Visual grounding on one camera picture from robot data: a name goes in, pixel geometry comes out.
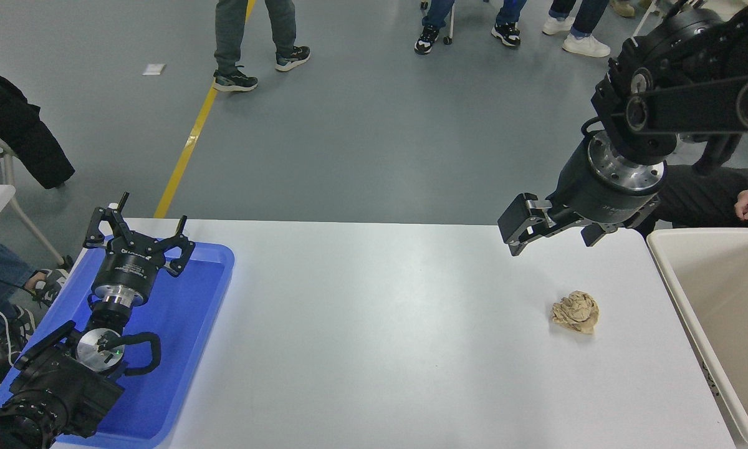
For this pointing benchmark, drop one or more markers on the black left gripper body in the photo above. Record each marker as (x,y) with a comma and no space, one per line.
(128,268)

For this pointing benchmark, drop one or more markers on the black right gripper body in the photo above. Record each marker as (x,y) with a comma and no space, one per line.
(598,193)

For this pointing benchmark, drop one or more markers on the tan paper ball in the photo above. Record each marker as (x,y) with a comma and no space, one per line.
(575,312)

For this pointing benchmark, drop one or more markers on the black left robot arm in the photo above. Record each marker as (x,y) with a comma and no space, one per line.
(68,380)

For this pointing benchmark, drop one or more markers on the blue plastic tray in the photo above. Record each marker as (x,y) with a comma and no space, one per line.
(187,324)

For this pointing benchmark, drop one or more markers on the white chair with thin legs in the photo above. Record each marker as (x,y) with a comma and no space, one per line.
(7,168)

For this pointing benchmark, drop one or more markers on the black coat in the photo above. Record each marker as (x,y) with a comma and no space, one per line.
(19,131)

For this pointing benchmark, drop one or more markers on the white paper scrap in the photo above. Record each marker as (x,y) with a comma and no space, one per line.
(154,69)

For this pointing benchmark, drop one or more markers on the standing person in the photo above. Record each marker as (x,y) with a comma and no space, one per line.
(586,45)
(230,31)
(437,12)

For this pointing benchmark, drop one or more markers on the large pale plastic bin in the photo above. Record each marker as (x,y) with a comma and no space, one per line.
(723,299)

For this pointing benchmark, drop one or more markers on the white wheeled chair with seat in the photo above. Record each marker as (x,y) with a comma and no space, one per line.
(643,22)

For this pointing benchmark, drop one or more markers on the white wheeled chair frame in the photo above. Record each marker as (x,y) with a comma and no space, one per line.
(452,25)

